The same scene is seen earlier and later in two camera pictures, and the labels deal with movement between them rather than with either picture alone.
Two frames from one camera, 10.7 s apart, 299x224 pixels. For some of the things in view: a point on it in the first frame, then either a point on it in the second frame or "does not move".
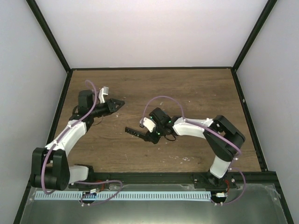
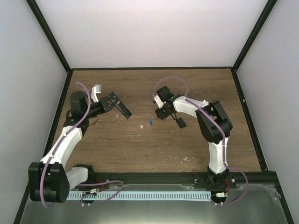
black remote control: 139,131 -> 121,108
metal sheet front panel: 249,204 does not move
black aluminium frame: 264,176 does not move
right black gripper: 154,139 -> 161,115
